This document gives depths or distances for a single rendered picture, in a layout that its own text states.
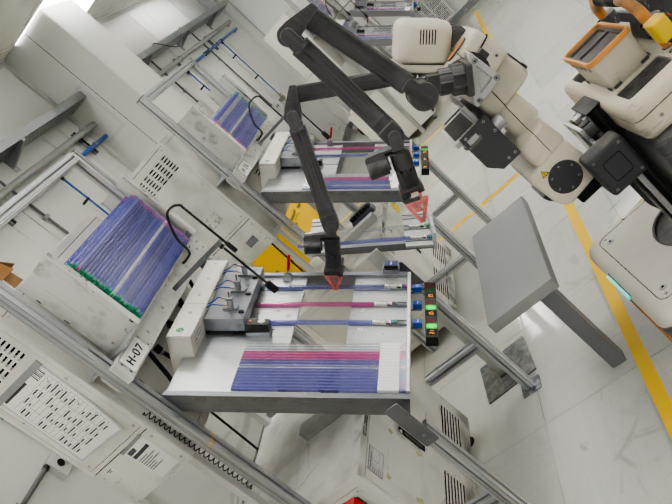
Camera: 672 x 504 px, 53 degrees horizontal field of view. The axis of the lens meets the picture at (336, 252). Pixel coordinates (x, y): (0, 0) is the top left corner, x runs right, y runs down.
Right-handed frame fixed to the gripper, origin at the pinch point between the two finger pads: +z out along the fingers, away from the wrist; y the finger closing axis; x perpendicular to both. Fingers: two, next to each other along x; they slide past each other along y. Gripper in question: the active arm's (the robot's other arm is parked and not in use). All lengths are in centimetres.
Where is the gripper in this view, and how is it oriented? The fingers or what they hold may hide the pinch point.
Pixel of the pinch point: (335, 286)
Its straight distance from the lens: 243.3
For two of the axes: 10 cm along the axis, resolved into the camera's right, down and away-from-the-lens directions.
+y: -1.0, 4.8, -8.7
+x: 9.9, -0.1, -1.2
